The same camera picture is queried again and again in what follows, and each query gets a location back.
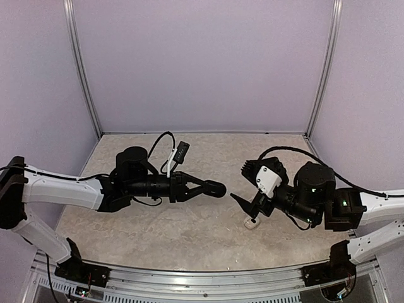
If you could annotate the black earbud charging case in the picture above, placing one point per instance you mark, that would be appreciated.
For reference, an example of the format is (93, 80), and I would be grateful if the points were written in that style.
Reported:
(214, 189)

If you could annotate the white earbud charging case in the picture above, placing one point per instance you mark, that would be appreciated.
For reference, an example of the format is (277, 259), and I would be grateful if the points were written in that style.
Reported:
(251, 223)

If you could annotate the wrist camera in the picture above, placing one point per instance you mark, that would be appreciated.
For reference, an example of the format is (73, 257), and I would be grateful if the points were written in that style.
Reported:
(267, 181)
(177, 157)

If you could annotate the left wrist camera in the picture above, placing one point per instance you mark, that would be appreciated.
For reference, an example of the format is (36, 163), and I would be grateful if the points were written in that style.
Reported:
(177, 157)

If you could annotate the right aluminium frame post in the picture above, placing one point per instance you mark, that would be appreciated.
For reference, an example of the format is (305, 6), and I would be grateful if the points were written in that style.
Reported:
(326, 67)

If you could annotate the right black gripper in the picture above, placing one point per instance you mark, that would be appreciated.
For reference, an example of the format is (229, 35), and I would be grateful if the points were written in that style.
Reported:
(250, 209)

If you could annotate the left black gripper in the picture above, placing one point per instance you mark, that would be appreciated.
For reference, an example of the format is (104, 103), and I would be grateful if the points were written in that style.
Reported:
(178, 190)

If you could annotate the front aluminium rail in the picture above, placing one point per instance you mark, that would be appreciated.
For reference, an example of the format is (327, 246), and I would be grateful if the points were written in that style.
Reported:
(131, 284)

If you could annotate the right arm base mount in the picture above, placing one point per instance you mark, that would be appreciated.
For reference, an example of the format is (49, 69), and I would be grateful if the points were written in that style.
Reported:
(326, 272)

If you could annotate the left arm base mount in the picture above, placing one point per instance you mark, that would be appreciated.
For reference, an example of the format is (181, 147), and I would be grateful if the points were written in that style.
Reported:
(78, 271)

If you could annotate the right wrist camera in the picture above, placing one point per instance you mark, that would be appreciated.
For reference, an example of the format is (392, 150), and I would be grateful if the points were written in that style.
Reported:
(267, 181)

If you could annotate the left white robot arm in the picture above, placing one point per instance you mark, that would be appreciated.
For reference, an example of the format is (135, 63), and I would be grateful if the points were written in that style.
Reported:
(133, 176)

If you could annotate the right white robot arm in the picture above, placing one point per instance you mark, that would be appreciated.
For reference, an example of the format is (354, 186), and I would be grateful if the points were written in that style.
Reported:
(314, 199)

